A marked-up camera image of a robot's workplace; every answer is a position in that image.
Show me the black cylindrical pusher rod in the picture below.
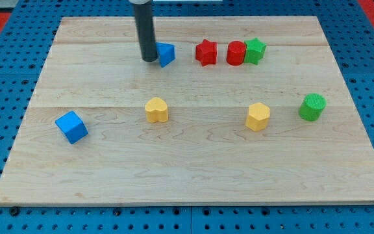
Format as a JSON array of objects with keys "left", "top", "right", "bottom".
[{"left": 132, "top": 0, "right": 158, "bottom": 62}]

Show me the yellow heart block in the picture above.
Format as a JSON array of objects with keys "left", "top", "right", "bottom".
[{"left": 145, "top": 97, "right": 169, "bottom": 123}]

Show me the blue triangle block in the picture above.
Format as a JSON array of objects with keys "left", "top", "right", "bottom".
[{"left": 156, "top": 42, "right": 175, "bottom": 68}]

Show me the red star block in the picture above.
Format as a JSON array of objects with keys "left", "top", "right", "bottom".
[{"left": 195, "top": 39, "right": 218, "bottom": 66}]

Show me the red cylinder block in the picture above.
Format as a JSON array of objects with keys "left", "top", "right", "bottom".
[{"left": 227, "top": 40, "right": 246, "bottom": 66}]

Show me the green star block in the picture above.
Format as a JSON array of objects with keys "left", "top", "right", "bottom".
[{"left": 244, "top": 38, "right": 266, "bottom": 65}]

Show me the blue cube block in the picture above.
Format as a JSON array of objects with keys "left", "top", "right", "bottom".
[{"left": 55, "top": 111, "right": 88, "bottom": 144}]

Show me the wooden board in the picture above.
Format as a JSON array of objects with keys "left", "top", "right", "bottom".
[{"left": 0, "top": 16, "right": 374, "bottom": 207}]

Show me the yellow hexagon block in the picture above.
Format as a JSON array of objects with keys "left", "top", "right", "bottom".
[{"left": 245, "top": 103, "right": 270, "bottom": 131}]

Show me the green cylinder block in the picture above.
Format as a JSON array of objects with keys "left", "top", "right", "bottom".
[{"left": 299, "top": 93, "right": 327, "bottom": 122}]

